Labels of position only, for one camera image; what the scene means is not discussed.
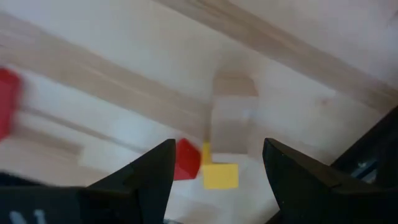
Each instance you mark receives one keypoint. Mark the natural wood rectangular block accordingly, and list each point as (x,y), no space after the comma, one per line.
(234,124)

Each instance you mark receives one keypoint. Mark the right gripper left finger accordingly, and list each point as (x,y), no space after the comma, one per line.
(140,193)

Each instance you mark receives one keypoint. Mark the black aluminium table frame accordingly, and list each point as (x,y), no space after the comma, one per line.
(384,137)

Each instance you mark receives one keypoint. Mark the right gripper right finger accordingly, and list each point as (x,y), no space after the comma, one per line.
(304,199)

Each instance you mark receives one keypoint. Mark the yellow rectangular block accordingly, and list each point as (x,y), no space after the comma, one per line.
(220,175)

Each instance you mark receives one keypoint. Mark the large red rectangular block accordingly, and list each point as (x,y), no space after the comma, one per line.
(7,102)

